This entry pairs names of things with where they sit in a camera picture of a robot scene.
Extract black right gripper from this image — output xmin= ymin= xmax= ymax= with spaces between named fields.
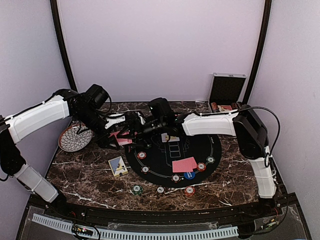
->
xmin=118 ymin=118 xmax=166 ymax=148

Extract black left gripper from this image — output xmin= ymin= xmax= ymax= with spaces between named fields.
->
xmin=74 ymin=106 xmax=120 ymax=150

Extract two of hearts card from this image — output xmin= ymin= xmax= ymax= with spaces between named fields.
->
xmin=161 ymin=133 xmax=171 ymax=143

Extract red 5 chips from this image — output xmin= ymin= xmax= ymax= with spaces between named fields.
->
xmin=137 ymin=151 xmax=147 ymax=160
xmin=197 ymin=162 xmax=207 ymax=172

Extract red back card deck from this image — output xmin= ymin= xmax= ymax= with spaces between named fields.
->
xmin=110 ymin=131 xmax=133 ymax=146

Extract dealt card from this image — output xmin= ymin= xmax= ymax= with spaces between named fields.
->
xmin=172 ymin=157 xmax=198 ymax=173

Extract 100 chips mat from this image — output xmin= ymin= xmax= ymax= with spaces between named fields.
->
xmin=141 ymin=166 xmax=150 ymax=174

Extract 100 chips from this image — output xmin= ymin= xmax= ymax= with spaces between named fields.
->
xmin=171 ymin=174 xmax=181 ymax=183

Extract green chips mat edge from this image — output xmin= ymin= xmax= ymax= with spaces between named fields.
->
xmin=206 ymin=156 xmax=215 ymax=164

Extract black orange 100 chip stack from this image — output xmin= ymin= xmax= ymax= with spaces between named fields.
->
xmin=156 ymin=186 xmax=166 ymax=195

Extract green chip stack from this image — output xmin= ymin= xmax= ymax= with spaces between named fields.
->
xmin=131 ymin=184 xmax=144 ymax=196

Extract red 5 chip stack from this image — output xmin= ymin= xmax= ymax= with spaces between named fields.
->
xmin=184 ymin=186 xmax=196 ymax=197

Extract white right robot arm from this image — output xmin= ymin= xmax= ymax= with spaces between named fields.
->
xmin=125 ymin=97 xmax=276 ymax=217

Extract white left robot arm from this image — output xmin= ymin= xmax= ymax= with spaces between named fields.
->
xmin=0 ymin=84 xmax=125 ymax=218

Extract floral ceramic plate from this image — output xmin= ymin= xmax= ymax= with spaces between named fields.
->
xmin=58 ymin=123 xmax=94 ymax=152

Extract round black poker mat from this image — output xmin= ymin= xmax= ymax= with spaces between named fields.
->
xmin=125 ymin=132 xmax=222 ymax=188

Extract blue small blind button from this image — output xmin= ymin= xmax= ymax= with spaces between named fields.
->
xmin=183 ymin=171 xmax=196 ymax=180

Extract boxed card deck in case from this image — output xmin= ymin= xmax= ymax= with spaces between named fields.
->
xmin=218 ymin=105 xmax=233 ymax=112

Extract yellow card box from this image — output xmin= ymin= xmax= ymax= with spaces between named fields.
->
xmin=108 ymin=156 xmax=128 ymax=178

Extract aluminium poker case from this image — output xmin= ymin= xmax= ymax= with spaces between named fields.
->
xmin=208 ymin=72 xmax=247 ymax=113

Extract wrapped brown 100 chip roll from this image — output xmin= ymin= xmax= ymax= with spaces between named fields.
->
xmin=231 ymin=102 xmax=242 ymax=110

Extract black frame post left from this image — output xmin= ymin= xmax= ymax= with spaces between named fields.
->
xmin=49 ymin=0 xmax=79 ymax=93

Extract black frame post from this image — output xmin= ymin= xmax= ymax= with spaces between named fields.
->
xmin=49 ymin=0 xmax=79 ymax=93
xmin=242 ymin=0 xmax=273 ymax=104

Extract black front table rail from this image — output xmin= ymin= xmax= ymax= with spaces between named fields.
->
xmin=24 ymin=192 xmax=301 ymax=227

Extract white cable duct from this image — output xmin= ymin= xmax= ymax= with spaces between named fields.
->
xmin=31 ymin=213 xmax=239 ymax=240

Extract black frame post right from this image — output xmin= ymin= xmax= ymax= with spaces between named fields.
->
xmin=242 ymin=0 xmax=273 ymax=104

